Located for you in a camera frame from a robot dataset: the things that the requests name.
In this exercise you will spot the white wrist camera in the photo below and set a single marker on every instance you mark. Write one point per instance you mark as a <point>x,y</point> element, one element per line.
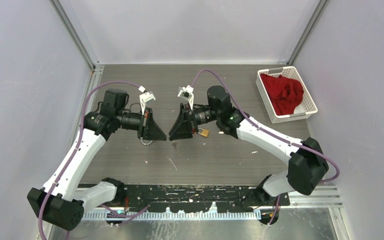
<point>186,94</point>
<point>144,98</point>

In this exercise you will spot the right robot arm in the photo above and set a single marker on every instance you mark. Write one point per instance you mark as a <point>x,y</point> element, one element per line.
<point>305,166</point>

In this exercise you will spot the small brass padlock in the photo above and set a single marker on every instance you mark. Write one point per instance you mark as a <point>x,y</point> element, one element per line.
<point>203,132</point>

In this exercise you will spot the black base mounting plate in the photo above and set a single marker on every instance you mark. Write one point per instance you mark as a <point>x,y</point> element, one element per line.
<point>198,198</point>

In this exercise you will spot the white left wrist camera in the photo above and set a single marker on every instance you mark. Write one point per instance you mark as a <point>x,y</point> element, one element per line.
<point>144,98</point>

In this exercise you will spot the aluminium front rail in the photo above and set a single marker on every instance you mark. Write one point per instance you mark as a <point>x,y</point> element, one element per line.
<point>324,198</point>

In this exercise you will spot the white perforated plastic basket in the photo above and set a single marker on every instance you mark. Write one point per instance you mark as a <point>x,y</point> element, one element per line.
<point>303,111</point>

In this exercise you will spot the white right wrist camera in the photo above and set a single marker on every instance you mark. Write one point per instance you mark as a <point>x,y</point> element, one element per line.
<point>186,94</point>

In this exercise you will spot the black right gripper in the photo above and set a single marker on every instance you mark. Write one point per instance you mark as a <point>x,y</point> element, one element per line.
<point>185,125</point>

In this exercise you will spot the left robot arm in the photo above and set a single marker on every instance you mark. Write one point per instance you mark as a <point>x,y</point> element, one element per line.
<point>58,201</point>

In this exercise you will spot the silver key bunch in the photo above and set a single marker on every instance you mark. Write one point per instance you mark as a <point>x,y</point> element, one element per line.
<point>174,144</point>

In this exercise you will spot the red cloth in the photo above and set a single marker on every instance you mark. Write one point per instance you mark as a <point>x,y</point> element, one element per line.
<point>284,93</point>

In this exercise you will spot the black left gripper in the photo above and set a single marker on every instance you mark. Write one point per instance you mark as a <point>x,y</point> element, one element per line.
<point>148,129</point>

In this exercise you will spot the large brass padlock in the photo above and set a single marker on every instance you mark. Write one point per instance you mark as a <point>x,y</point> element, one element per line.
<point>146,142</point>

